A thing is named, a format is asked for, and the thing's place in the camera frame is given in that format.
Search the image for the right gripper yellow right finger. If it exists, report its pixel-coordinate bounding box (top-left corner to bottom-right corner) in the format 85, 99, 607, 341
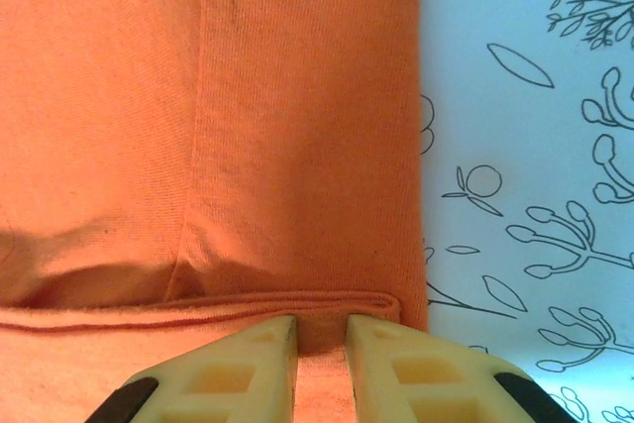
345, 312, 581, 423

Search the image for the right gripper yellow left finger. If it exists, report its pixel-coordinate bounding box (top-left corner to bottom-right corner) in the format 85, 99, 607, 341
83, 315, 299, 423

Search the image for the orange t-shirt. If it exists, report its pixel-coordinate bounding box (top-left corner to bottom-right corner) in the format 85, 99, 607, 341
0, 0, 430, 423

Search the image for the floral patterned tablecloth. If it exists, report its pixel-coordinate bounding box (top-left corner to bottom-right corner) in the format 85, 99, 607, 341
418, 0, 634, 423

